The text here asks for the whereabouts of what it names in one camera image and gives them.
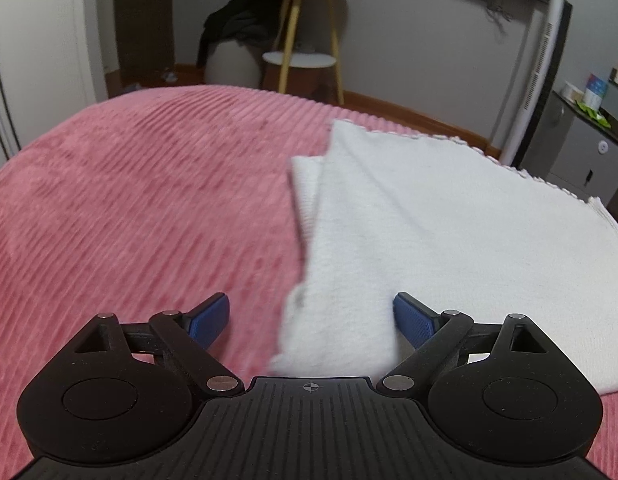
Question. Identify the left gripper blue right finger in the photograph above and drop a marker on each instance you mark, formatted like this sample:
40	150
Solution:
436	339

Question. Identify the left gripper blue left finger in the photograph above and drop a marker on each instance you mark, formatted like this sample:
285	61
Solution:
186	338

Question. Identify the white knit sweater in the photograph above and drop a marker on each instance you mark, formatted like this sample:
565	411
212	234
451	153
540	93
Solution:
381	213

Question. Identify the black clothing on chair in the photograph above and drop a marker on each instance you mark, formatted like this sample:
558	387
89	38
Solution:
234	39

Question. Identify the grey bedside cabinet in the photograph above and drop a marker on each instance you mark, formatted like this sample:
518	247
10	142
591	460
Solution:
569	151

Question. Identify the round yellow-legged side table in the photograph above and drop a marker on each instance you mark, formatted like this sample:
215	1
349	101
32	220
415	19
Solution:
307	40

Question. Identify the blue and white tissue box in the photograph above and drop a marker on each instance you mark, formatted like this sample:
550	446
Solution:
593	97

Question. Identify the white standing air conditioner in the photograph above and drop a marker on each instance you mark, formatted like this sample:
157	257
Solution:
544	69

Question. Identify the white wardrobe door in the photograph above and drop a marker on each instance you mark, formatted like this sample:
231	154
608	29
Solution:
51	67

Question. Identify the dark wooden door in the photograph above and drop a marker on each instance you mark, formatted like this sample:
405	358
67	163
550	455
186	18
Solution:
144	37

